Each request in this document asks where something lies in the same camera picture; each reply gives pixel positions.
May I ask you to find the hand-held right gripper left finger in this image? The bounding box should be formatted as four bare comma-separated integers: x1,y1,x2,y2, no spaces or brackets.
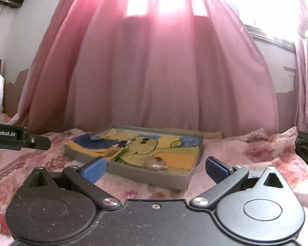
23,156,122,209

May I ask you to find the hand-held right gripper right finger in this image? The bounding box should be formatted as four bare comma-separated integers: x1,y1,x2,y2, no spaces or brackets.
190,156,288,208

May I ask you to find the grey tray with cartoon print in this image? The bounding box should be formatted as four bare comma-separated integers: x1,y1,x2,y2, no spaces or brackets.
64,125,205,190

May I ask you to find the green snack packet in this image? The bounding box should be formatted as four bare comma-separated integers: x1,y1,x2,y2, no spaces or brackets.
103,146,130,161

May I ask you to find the pink floral blanket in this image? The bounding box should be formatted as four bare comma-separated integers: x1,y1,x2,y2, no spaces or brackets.
0,113,308,246

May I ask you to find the clear snack packet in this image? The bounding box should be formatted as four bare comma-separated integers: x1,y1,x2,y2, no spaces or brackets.
144,157,170,171

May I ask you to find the pink side curtain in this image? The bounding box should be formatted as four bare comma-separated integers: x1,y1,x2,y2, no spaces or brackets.
294,0,308,134

